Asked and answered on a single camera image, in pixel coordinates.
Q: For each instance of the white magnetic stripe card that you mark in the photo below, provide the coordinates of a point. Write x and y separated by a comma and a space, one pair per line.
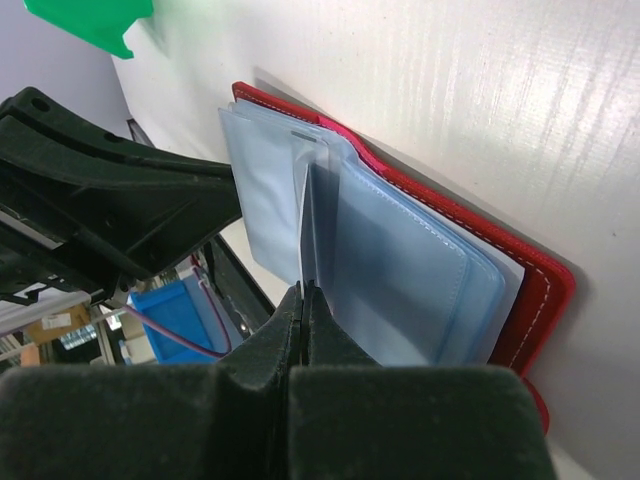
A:
306, 230

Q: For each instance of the green plastic card tray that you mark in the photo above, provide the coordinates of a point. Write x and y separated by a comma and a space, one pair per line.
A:
101, 23

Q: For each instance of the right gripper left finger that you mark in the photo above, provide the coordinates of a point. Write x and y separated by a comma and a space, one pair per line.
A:
222, 420

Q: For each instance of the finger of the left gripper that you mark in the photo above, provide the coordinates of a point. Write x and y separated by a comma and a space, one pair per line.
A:
94, 212

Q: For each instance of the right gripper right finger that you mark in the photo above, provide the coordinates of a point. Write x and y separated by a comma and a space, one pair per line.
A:
350, 418

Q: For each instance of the red card holder wallet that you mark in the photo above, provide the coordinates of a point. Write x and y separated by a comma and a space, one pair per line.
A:
413, 275

